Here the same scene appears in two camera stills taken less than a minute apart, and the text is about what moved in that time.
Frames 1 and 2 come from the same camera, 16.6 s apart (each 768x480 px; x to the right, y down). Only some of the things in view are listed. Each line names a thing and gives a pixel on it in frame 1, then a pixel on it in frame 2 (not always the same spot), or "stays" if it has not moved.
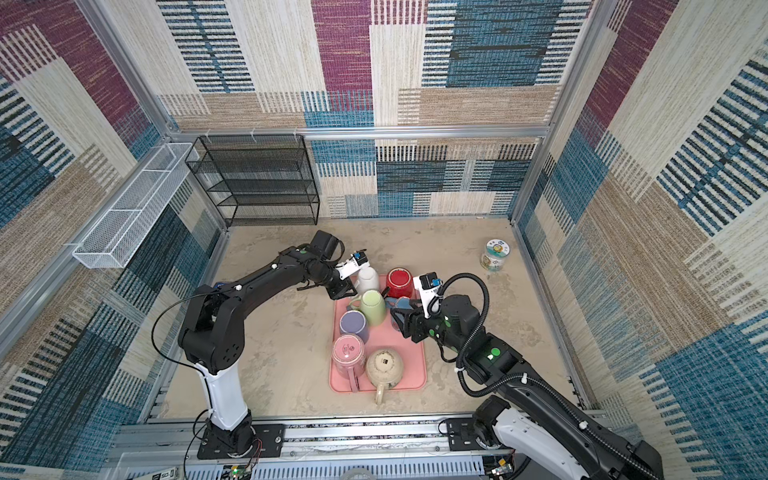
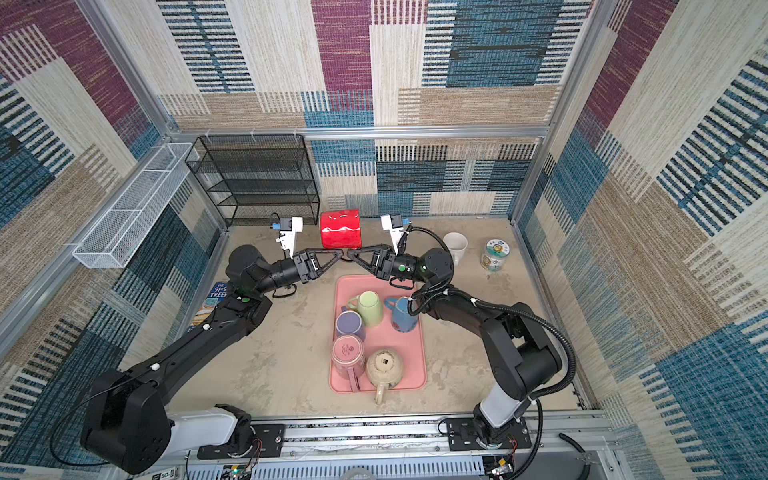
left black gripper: x=343 y=290 → x=305 y=268
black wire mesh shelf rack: x=257 y=180 stays
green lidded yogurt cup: x=496 y=252 stays
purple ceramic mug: x=354 y=321 stays
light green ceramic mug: x=373 y=304 stays
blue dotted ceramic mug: x=401 y=302 stays
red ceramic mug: x=399 y=281 → x=341 y=229
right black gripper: x=414 y=322 → x=382 y=262
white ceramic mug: x=367 y=279 → x=456 y=244
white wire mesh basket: x=121 y=231 stays
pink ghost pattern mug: x=349 y=357 stays
